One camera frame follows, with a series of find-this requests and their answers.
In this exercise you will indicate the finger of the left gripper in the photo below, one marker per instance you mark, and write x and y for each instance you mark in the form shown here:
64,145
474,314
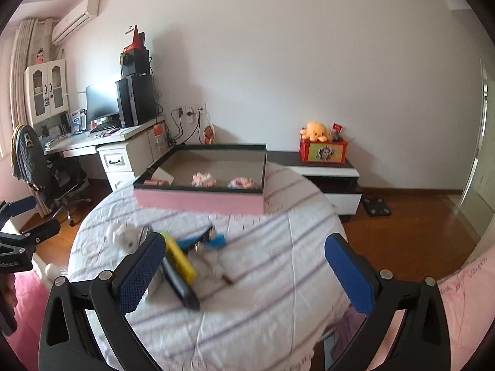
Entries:
13,209
34,235

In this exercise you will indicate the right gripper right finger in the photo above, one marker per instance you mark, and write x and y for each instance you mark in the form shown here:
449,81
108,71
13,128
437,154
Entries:
422,341

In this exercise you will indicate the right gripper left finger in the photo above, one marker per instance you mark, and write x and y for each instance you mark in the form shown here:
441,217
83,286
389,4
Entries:
67,341

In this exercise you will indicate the white piggy bank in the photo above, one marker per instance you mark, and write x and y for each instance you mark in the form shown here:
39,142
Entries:
125,236

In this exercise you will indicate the black remote control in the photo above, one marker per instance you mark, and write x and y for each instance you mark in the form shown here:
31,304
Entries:
180,287

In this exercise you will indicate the yellow highlighter marker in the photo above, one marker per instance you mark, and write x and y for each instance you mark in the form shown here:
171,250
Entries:
178,259

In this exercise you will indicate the blue highlighter marker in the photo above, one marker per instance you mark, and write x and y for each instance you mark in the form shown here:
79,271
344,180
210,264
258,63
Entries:
216,242

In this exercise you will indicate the pink green storage box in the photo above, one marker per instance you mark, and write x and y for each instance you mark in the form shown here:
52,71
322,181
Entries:
225,179

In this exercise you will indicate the person's left hand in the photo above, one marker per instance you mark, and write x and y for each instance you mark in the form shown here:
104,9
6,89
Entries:
8,303

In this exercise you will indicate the black office chair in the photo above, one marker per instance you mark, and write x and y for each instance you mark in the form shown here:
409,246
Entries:
55,182

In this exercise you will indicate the pink pillow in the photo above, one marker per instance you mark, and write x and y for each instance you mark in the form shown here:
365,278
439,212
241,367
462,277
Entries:
468,298

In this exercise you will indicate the copper metal cup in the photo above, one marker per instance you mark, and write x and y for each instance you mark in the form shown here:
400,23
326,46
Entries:
153,182

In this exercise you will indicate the white desk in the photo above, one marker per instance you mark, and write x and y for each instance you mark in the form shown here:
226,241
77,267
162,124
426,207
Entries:
124,155

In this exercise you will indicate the white glass-door cabinet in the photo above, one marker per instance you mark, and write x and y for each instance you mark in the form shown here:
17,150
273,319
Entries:
46,90

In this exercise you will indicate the white square box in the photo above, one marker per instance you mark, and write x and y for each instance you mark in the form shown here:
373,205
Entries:
161,177

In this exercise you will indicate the black bathroom scale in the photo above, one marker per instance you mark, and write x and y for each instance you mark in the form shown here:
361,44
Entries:
375,206

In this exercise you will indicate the black hair clip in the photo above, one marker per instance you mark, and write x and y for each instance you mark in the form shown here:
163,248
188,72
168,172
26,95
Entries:
199,235

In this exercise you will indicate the black computer monitor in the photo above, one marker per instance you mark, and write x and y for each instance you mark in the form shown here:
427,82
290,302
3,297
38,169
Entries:
101,100

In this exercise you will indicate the red-capped plastic bottle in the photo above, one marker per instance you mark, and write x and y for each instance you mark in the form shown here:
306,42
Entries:
160,139

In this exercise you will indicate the black computer tower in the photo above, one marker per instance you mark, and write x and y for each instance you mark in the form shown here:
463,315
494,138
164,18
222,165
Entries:
136,100

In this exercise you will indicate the pink cat block figure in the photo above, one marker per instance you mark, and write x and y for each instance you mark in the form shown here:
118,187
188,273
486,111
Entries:
203,180

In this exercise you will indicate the black white TV cabinet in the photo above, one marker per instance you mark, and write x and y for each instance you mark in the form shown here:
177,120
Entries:
338,182

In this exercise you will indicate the white air conditioner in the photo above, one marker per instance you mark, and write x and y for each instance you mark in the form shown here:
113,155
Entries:
78,17

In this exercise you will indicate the pink donut block figure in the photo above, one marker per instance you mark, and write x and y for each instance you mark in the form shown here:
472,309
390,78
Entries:
242,183

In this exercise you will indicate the snack bag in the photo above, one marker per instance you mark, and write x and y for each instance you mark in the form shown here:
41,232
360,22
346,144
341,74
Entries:
209,134

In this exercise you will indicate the black speaker with red item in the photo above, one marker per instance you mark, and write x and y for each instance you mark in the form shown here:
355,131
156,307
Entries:
135,59

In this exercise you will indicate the red cartoon storage box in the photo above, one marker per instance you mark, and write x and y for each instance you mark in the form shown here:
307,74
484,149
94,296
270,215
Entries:
327,152

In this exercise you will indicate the yellow octopus plush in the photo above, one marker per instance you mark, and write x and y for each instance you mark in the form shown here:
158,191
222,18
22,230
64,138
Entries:
314,132

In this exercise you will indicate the white wall power outlet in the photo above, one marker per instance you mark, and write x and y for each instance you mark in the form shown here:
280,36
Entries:
193,113

